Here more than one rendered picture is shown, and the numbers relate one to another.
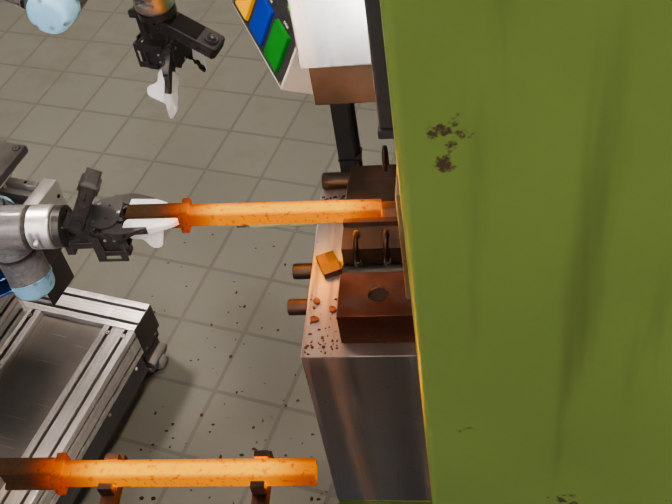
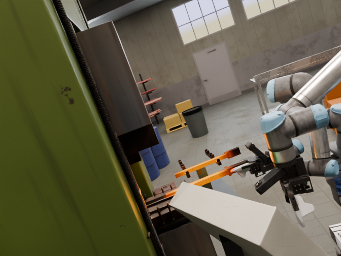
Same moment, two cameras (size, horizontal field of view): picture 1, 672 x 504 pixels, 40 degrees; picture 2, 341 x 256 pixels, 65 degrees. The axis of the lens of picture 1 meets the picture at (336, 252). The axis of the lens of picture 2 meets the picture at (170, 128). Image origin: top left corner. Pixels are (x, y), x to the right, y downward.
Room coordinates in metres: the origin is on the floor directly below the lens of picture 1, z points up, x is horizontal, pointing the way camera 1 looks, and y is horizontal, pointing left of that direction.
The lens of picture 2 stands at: (2.21, -0.27, 1.49)
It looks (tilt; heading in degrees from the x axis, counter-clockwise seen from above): 9 degrees down; 165
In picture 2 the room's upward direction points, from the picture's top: 20 degrees counter-clockwise
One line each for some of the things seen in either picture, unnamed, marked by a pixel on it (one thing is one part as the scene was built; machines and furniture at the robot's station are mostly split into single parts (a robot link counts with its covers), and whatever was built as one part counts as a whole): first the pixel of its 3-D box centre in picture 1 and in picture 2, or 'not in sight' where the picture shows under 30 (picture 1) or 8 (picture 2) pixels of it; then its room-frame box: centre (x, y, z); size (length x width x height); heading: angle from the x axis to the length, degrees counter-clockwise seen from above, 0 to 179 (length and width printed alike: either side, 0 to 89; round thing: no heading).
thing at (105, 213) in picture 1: (95, 228); (260, 163); (1.13, 0.38, 0.98); 0.12 x 0.08 x 0.09; 78
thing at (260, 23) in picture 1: (263, 20); not in sight; (1.61, 0.06, 1.01); 0.07 x 0.05 x 0.07; 13
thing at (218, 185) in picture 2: not in sight; (210, 195); (0.56, 0.28, 0.66); 0.40 x 0.30 x 0.02; 169
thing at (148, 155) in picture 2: not in sight; (145, 153); (-2.66, 0.44, 0.38); 1.04 x 0.64 x 0.77; 155
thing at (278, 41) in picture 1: (279, 46); not in sight; (1.51, 0.03, 1.01); 0.07 x 0.05 x 0.07; 13
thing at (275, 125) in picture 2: not in sight; (276, 130); (1.51, 0.24, 1.23); 0.09 x 0.08 x 0.11; 71
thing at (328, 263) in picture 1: (329, 264); not in sight; (1.01, 0.01, 0.92); 0.04 x 0.03 x 0.01; 11
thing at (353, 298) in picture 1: (380, 307); (166, 193); (0.88, -0.05, 0.95); 0.12 x 0.09 x 0.07; 78
